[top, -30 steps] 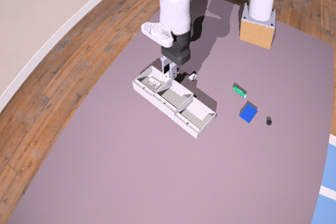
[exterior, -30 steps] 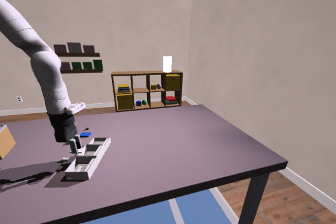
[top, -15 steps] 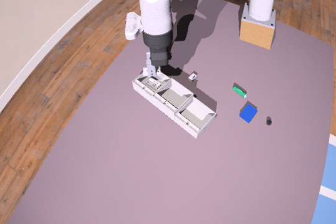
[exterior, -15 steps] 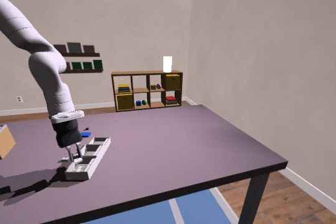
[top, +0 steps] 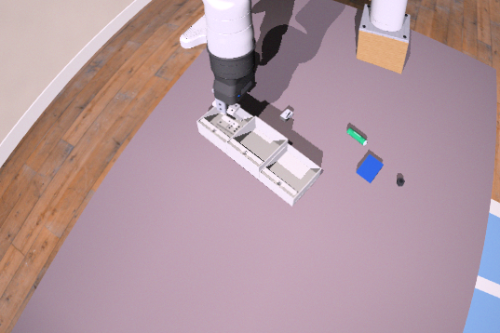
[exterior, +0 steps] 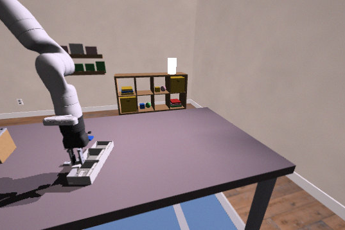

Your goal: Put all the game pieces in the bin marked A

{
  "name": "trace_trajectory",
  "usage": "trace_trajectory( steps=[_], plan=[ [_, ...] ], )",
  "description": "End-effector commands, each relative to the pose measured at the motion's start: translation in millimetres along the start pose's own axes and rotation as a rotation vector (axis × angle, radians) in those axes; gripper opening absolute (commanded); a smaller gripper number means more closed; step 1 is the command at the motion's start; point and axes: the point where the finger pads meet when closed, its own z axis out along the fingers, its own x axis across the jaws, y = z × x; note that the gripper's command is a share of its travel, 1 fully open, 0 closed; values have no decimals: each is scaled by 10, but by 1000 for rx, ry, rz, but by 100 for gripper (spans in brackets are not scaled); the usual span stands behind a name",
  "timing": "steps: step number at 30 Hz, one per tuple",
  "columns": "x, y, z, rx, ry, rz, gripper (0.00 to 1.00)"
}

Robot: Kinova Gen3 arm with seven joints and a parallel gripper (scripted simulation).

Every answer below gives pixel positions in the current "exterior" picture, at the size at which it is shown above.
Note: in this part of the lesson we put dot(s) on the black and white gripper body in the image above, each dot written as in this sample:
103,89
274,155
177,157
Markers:
67,117

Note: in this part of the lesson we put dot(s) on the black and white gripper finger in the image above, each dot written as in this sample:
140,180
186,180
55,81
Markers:
72,155
81,156

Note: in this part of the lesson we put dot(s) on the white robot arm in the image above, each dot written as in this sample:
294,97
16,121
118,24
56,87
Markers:
53,63

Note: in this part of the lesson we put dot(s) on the white three-compartment bin rack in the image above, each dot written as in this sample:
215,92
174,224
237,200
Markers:
94,160

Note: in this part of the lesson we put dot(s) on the white domino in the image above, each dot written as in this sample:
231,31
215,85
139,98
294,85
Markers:
77,164
84,172

